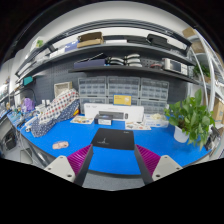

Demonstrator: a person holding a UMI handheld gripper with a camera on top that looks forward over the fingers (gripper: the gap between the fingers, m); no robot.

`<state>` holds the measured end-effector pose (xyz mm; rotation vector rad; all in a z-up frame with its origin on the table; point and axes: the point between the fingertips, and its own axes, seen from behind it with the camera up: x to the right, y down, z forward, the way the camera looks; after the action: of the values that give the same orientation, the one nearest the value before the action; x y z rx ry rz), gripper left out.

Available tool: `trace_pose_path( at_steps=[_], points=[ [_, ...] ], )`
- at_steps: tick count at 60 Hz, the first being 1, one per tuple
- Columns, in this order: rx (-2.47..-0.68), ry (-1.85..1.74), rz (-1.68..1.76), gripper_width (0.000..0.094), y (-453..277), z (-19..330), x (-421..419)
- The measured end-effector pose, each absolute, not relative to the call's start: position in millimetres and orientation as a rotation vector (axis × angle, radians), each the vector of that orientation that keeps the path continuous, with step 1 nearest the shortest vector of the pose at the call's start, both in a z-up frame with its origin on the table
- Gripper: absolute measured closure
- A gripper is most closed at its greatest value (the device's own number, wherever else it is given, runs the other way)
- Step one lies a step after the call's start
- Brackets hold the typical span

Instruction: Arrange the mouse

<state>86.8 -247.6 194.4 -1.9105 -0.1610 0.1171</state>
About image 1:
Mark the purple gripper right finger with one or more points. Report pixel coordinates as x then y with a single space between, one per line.
152 166

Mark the blue table mat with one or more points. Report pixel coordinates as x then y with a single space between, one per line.
113 161

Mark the illustrated booklet right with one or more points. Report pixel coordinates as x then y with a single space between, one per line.
136 126

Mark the white plastic packet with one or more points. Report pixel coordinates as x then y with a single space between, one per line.
155 120

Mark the yellow label box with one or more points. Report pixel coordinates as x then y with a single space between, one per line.
121 100

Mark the dark flat case on shelf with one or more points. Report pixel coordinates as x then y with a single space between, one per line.
98 60

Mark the patterned cloth bag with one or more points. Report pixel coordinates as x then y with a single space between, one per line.
60 109

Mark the cardboard box on shelf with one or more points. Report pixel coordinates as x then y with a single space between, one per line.
89 39

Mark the black mouse pad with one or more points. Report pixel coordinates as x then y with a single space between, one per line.
114 139

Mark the beige framed box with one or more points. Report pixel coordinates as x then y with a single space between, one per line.
60 87

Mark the white electronic instrument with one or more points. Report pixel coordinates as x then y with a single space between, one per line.
174 66

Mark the illustrated booklet left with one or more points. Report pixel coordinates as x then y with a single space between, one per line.
81 120

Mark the beige computer mouse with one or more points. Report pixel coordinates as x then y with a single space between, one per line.
60 145

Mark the grey drawer cabinet left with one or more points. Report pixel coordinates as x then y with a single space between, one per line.
92 90

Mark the white keyboard box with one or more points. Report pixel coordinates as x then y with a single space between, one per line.
122 113

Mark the stacked black white headsets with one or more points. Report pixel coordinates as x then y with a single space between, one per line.
129 60

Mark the illustrated booklet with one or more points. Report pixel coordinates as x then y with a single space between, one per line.
81 120
136 126

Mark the grey drawer cabinet middle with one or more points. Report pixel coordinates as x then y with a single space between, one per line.
123 86

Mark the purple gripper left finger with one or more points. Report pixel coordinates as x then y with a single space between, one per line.
73 167

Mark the green potted plant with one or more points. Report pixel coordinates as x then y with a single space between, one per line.
191 120

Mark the grey drawer cabinet right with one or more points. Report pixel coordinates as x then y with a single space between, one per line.
153 95

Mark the small black box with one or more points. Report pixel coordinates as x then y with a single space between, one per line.
103 119

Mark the purple object on left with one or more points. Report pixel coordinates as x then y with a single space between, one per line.
27 105

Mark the dark metal shelf unit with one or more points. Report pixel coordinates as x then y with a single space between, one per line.
118 48

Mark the grey drawer cabinet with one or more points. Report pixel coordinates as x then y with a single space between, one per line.
153 95
92 90
123 86

